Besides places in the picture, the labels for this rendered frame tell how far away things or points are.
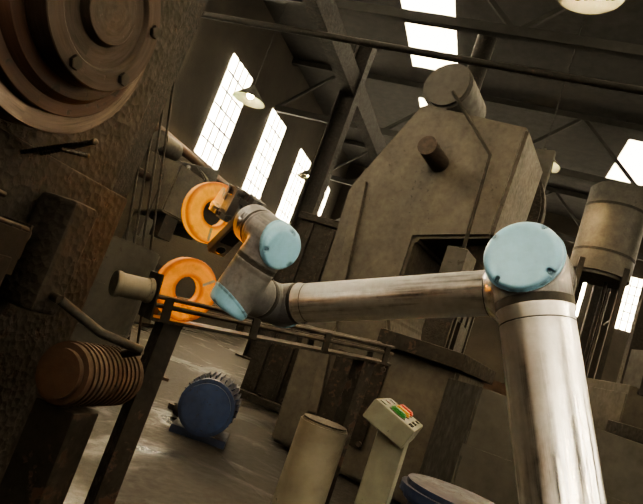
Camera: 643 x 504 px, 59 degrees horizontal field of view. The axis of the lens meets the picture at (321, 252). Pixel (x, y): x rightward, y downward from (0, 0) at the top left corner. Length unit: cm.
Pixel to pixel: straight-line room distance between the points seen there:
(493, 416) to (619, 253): 710
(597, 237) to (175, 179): 645
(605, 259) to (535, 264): 865
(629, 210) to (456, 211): 648
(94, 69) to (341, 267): 272
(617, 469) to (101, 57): 254
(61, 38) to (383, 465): 108
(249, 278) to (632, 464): 216
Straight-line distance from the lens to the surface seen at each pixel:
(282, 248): 114
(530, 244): 90
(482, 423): 269
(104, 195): 149
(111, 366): 128
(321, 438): 138
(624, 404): 437
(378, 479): 141
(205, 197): 144
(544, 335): 87
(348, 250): 366
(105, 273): 378
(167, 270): 140
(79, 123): 124
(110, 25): 114
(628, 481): 295
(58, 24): 107
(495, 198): 350
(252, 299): 117
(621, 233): 969
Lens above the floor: 70
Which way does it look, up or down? 8 degrees up
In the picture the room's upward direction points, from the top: 20 degrees clockwise
